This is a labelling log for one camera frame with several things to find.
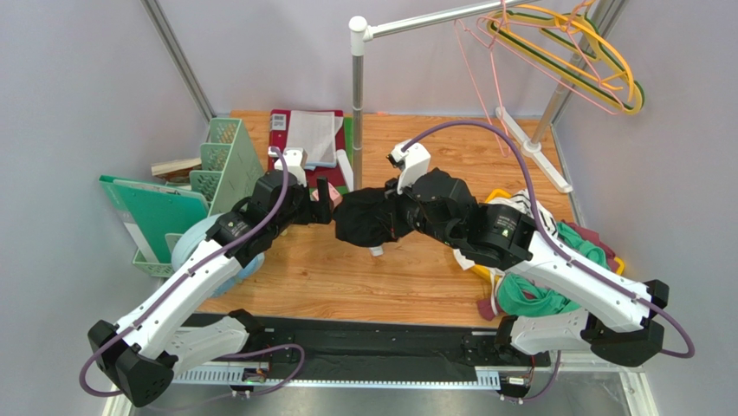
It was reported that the yellow plastic tray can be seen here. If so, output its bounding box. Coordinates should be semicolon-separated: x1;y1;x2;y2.
485;189;625;276

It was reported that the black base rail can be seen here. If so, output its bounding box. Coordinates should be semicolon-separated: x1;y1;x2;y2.
166;313;569;400

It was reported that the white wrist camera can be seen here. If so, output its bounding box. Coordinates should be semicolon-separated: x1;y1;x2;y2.
268;146;308;187
388;140;431;194

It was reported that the black white striped shirt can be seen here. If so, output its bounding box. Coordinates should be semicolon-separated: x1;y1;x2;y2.
505;189;559;237

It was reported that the green mesh file organizer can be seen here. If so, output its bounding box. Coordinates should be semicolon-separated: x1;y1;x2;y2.
133;118;264;277

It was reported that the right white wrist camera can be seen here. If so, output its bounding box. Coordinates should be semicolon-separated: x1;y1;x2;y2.
388;140;431;194

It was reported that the silver white clothes rack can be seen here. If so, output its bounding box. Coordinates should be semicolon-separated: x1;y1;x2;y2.
336;0;612;257

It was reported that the black tank top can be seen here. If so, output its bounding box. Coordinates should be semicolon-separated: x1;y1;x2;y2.
333;188;412;248

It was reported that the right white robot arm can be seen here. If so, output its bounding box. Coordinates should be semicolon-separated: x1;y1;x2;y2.
394;168;669;367

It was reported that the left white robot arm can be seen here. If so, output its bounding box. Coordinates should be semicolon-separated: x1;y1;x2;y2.
78;170;333;407

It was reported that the green sheet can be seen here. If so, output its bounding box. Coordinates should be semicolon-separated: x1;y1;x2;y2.
336;117;354;192

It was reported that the red folder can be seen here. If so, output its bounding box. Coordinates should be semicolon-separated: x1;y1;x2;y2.
269;109;347;193

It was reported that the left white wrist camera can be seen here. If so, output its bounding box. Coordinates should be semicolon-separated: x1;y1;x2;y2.
268;146;308;187

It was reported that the white mesh pouch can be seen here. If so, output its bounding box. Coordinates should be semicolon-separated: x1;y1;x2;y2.
286;110;344;168

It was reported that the green garment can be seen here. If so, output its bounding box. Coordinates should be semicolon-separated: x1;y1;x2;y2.
496;221;612;318

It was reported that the yellow plastic hanger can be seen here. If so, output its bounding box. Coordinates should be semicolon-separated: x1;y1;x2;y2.
488;3;644;116

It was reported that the wooden block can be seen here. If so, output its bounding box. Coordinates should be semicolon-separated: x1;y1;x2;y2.
151;157;202;185

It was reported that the green plastic hanger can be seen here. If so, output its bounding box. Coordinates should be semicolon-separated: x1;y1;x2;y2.
489;5;645;112

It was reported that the green clipboard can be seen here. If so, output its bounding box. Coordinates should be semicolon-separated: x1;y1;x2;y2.
98;175;209;264

